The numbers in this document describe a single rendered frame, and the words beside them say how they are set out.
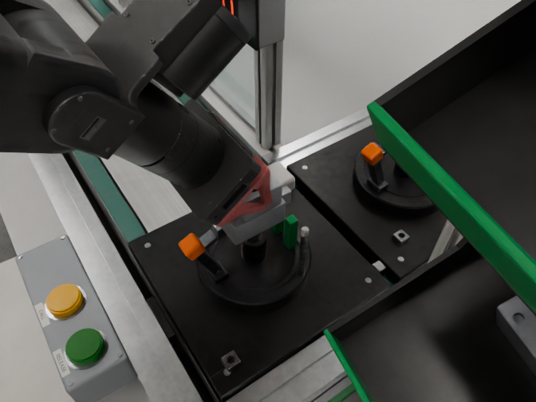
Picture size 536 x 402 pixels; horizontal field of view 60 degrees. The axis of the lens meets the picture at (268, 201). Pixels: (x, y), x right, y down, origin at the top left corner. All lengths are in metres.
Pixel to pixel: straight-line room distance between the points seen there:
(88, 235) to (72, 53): 0.45
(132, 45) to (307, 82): 0.79
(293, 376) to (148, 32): 0.38
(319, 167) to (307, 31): 0.62
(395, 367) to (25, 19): 0.27
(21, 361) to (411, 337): 0.55
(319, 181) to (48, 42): 0.49
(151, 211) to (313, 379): 0.36
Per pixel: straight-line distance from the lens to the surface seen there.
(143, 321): 0.58
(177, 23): 0.29
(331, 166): 0.71
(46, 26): 0.28
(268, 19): 0.56
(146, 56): 0.30
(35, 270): 0.67
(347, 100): 1.03
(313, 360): 0.55
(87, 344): 0.57
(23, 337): 0.74
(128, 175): 0.80
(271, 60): 0.66
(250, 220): 0.47
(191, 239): 0.49
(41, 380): 0.71
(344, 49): 1.20
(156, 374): 0.55
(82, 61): 0.26
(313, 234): 0.62
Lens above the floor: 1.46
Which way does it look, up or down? 48 degrees down
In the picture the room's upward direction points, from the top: straight up
